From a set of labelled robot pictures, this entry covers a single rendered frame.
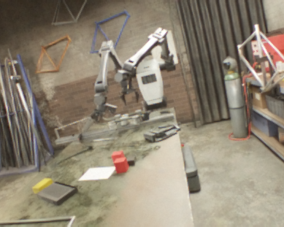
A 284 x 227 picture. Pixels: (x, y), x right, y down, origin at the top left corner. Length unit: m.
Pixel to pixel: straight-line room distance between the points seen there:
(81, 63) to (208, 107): 2.49
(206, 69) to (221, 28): 0.69
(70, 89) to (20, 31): 1.53
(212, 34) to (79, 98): 2.70
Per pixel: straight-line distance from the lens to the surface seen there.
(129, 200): 0.76
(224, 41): 3.88
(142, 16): 4.26
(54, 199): 0.90
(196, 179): 2.21
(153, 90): 2.13
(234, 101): 3.12
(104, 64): 1.62
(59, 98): 4.73
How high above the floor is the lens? 1.29
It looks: 13 degrees down
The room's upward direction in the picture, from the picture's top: 15 degrees counter-clockwise
